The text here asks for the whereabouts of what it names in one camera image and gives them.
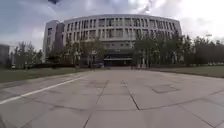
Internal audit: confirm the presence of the grey stone slab plaza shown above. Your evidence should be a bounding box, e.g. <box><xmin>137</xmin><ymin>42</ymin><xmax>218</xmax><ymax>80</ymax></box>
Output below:
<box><xmin>0</xmin><ymin>68</ymin><xmax>224</xmax><ymax>128</ymax></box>

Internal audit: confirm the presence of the large curved white building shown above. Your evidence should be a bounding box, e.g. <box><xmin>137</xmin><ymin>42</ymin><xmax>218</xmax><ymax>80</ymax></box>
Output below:
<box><xmin>42</xmin><ymin>13</ymin><xmax>183</xmax><ymax>68</ymax></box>

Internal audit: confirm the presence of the row of trees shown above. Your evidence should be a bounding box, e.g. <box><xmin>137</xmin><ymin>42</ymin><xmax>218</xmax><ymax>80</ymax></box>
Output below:
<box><xmin>13</xmin><ymin>33</ymin><xmax>224</xmax><ymax>70</ymax></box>

